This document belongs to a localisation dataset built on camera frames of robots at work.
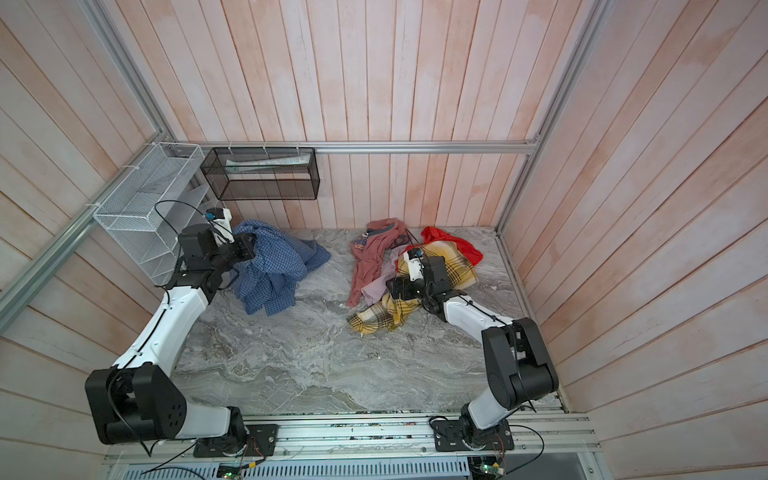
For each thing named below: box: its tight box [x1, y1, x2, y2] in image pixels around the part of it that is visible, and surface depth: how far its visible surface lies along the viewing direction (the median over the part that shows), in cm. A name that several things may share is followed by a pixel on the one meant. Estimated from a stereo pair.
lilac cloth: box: [361, 244, 408, 306], surface depth 99 cm
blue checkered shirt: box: [230, 220, 331, 317], surface depth 90 cm
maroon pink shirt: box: [347, 218, 407, 307], surface depth 108 cm
